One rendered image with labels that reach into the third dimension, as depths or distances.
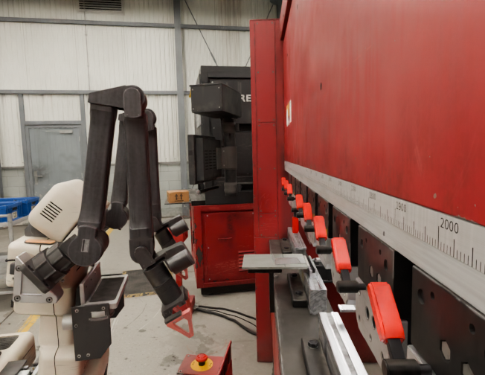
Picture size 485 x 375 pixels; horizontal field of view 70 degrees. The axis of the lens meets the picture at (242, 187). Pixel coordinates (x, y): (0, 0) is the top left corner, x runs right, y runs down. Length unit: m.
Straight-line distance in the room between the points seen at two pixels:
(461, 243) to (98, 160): 0.78
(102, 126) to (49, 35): 8.09
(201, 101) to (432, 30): 2.24
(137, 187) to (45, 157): 7.78
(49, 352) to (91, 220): 0.46
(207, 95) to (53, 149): 6.38
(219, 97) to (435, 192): 2.22
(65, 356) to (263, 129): 1.67
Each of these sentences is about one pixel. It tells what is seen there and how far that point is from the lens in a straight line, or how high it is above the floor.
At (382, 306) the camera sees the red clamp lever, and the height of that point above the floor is 1.30.
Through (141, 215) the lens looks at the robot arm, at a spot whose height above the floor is 1.31.
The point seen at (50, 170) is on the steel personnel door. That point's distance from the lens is 8.63.
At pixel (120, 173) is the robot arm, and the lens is 1.34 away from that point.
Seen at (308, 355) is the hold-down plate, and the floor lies 0.90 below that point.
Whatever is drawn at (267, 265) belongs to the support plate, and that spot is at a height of 1.00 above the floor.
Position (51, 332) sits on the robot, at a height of 0.95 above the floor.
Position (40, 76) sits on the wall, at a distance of 8.86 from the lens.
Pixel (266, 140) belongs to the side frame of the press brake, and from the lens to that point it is 2.31.
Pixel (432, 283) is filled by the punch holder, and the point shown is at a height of 1.34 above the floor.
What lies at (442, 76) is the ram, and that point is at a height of 1.52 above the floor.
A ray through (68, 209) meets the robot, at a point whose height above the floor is 1.31.
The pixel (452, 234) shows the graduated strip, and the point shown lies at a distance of 0.33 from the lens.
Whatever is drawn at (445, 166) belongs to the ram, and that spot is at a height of 1.44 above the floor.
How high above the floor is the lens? 1.46
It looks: 6 degrees down
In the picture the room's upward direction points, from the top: 1 degrees counter-clockwise
